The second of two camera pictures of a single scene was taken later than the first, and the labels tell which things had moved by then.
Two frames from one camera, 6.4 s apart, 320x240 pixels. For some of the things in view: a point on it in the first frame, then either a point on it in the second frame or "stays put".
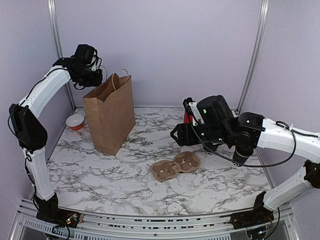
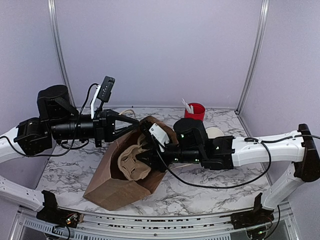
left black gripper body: [86, 78] to [99, 132]
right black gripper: [185, 132] to [153, 155]
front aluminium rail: [281, 225] stays put
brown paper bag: [111, 111] to [109, 186]
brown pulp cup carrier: [164, 170] to [128, 163]
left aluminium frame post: [58, 41] stays put
